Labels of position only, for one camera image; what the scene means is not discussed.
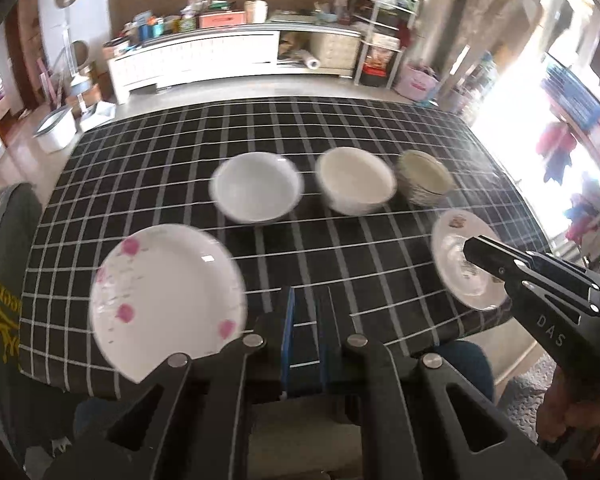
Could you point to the grey rug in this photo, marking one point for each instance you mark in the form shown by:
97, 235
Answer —
522, 400

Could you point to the white canister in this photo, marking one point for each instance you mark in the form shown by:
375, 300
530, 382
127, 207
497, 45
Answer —
256, 11

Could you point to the person's right leg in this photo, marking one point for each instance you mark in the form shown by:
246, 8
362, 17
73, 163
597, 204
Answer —
465, 367

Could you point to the black checked tablecloth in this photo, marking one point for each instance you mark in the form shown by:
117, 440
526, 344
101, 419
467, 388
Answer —
180, 140

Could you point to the woven drawer unit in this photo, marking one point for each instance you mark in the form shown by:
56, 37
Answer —
335, 52

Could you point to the white metal shelf rack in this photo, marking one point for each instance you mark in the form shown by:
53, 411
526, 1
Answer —
385, 55

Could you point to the person's leg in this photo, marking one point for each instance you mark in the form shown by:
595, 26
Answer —
465, 367
92, 415

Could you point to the white tray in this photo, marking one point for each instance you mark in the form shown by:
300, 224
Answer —
97, 112

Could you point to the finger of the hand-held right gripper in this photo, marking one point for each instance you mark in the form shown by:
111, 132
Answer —
540, 287
485, 255

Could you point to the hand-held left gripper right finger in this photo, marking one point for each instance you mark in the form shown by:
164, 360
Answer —
324, 347

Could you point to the white storage bin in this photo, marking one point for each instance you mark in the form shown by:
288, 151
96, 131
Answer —
55, 132

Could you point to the person's right hand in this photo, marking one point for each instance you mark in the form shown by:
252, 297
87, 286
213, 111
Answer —
575, 420

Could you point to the green printed cloth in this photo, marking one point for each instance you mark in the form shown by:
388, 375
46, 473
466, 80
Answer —
5, 260

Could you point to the white plate with pink flowers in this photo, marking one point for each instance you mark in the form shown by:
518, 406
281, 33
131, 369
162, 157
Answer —
165, 290

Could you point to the white bowl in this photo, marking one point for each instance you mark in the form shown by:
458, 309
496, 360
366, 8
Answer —
255, 185

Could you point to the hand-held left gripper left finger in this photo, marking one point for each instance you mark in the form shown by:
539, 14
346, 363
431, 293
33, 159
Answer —
289, 340

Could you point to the person's left leg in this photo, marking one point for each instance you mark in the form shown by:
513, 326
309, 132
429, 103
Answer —
92, 415

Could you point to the red hanging garment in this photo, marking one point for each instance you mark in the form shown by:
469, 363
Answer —
555, 145

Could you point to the pink bucket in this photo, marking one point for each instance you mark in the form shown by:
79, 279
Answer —
417, 85

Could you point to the white paper roll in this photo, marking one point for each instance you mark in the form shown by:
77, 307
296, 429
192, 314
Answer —
310, 62

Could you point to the blue laundry basket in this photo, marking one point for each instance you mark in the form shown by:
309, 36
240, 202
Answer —
575, 95

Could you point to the white low cabinet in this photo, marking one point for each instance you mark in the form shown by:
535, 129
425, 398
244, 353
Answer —
205, 55

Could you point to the patterned brown-rimmed bowl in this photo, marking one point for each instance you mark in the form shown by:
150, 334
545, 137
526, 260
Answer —
425, 175

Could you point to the white plate with cartoon print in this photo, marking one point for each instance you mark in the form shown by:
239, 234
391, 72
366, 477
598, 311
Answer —
455, 265

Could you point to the pink box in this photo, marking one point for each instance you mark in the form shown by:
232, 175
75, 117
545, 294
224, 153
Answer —
222, 20

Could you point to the cream bowl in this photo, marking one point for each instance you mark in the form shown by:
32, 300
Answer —
352, 175

